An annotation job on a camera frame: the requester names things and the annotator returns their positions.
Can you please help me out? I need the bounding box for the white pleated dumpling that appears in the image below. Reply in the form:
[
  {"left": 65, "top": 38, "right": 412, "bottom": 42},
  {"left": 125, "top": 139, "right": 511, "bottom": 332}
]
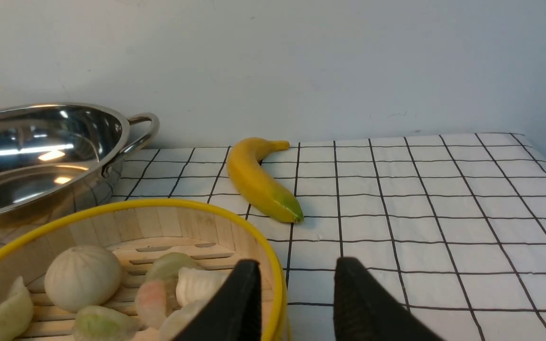
[{"left": 175, "top": 267, "right": 229, "bottom": 307}]

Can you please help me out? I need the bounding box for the pale dumpling left edge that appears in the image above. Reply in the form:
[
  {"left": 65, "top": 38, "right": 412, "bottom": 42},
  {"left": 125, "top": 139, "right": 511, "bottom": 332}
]
[{"left": 0, "top": 276, "right": 35, "bottom": 341}]

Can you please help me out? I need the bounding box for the round white steamed bun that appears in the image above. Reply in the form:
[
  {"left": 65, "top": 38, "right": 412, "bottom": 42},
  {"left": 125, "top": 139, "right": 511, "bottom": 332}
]
[{"left": 44, "top": 245, "right": 123, "bottom": 313}]

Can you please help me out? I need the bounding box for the yellow rimmed bamboo steamer basket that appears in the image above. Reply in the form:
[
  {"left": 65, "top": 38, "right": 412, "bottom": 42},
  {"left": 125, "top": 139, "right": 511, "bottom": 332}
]
[{"left": 0, "top": 198, "right": 291, "bottom": 341}]

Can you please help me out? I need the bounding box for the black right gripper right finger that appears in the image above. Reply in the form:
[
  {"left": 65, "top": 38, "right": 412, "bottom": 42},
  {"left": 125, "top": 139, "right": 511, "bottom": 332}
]
[{"left": 333, "top": 257, "right": 441, "bottom": 341}]

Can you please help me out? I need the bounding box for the yellow banana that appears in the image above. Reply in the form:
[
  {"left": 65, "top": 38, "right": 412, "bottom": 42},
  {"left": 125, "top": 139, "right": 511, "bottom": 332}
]
[{"left": 226, "top": 137, "right": 304, "bottom": 223}]

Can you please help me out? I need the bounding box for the stainless steel pot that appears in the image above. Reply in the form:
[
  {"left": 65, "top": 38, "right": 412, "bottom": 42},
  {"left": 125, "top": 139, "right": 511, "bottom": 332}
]
[{"left": 0, "top": 103, "right": 160, "bottom": 248}]

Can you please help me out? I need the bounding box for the translucent back dumpling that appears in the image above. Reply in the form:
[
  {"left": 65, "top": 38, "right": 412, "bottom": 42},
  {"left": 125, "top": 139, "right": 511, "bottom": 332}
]
[{"left": 145, "top": 252, "right": 204, "bottom": 281}]

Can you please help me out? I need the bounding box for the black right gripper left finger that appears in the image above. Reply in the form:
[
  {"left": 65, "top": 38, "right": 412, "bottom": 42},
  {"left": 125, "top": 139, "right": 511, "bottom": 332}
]
[{"left": 173, "top": 259, "right": 262, "bottom": 341}]

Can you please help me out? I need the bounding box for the green tinted dumpling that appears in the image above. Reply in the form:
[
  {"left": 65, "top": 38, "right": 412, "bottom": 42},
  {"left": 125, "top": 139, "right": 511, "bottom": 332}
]
[{"left": 73, "top": 305, "right": 142, "bottom": 341}]

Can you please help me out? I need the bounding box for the pink shrimp dumpling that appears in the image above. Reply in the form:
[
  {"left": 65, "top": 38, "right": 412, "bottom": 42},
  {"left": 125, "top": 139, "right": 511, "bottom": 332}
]
[{"left": 135, "top": 280, "right": 167, "bottom": 330}]

